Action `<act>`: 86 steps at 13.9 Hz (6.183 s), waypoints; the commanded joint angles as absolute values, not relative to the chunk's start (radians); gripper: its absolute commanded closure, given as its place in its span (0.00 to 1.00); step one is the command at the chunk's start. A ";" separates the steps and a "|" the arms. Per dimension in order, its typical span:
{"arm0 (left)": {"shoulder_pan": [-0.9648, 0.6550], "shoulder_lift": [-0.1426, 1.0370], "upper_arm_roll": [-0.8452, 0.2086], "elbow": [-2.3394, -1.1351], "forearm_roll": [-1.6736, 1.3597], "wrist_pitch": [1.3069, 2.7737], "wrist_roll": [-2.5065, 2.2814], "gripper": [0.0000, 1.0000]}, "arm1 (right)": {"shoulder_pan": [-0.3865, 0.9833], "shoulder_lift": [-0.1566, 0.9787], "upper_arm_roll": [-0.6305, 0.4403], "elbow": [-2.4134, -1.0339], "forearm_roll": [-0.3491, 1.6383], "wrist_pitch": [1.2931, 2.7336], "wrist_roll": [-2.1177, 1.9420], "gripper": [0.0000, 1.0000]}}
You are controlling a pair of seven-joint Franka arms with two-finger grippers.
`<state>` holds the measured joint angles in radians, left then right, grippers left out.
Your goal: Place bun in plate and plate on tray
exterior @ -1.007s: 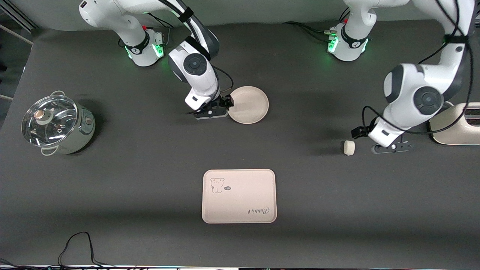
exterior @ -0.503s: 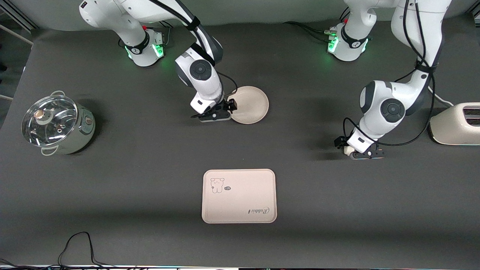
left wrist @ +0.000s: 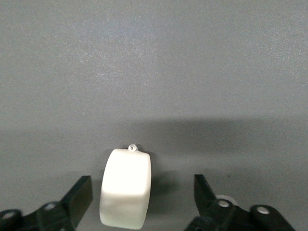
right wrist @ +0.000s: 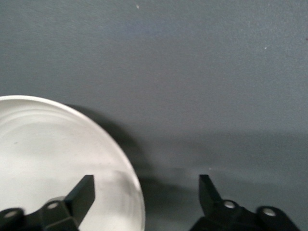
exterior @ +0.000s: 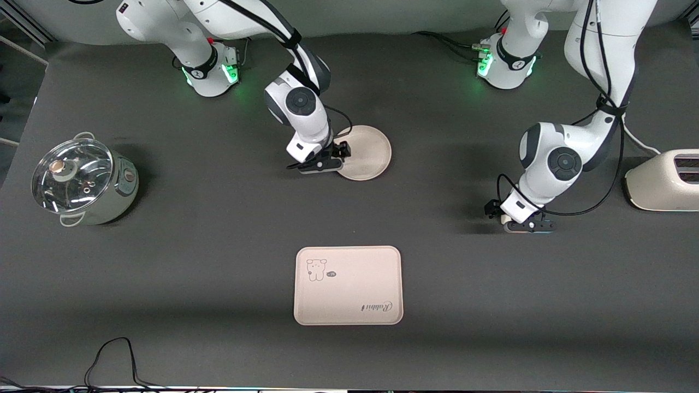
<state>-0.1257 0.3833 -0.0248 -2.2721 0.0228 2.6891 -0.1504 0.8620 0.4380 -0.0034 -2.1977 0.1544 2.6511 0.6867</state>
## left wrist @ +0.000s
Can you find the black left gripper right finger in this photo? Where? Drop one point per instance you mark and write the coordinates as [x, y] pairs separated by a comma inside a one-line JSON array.
[[223, 216]]

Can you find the small white cup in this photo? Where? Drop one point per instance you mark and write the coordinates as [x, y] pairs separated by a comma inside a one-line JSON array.
[[125, 187]]

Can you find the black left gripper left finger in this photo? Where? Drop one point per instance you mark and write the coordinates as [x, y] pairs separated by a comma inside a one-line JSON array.
[[60, 214]]

